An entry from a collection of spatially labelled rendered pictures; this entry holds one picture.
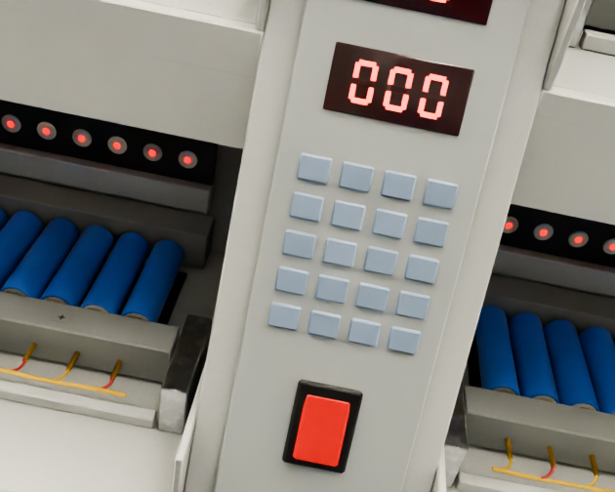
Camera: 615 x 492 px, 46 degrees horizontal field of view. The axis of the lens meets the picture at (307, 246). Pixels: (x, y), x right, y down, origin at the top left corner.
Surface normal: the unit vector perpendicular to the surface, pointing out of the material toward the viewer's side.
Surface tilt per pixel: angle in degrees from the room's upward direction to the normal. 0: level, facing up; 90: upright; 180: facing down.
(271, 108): 90
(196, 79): 111
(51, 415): 21
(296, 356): 90
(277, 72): 90
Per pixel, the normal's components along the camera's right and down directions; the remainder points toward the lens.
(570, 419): 0.17, -0.79
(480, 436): -0.11, 0.58
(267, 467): -0.04, 0.25
